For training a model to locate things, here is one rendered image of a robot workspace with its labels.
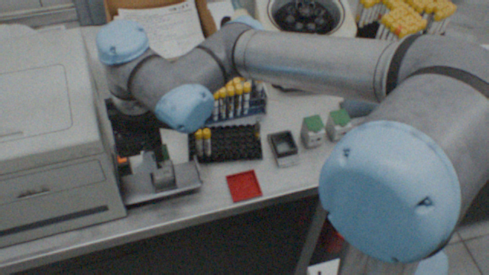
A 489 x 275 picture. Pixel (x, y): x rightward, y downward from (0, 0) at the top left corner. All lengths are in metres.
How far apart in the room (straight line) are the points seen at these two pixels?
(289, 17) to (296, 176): 0.42
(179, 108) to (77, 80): 0.31
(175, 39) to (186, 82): 0.63
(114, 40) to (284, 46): 0.25
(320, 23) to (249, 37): 0.62
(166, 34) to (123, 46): 0.61
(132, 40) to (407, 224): 0.48
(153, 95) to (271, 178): 0.50
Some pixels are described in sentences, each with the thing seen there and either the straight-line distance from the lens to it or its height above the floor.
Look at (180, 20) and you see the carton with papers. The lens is 1.40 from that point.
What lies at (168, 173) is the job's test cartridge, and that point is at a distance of 1.06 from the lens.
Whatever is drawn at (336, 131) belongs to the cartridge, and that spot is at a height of 0.92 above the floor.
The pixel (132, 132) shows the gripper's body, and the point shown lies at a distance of 0.93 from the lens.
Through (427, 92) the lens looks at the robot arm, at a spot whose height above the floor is 1.54.
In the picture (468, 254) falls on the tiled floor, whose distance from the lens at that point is 2.23.
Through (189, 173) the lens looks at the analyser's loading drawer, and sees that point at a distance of 1.13.
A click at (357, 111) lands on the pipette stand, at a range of 1.27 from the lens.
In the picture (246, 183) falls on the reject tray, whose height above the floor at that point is 0.88.
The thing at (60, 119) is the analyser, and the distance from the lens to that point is 0.92.
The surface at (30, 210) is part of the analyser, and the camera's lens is 1.05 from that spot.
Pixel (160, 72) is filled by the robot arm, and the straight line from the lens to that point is 0.74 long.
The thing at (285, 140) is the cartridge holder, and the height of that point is 0.89.
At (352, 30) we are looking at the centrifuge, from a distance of 1.34.
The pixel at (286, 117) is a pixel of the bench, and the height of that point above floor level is 0.87.
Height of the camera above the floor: 1.88
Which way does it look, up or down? 55 degrees down
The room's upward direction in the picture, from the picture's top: 3 degrees clockwise
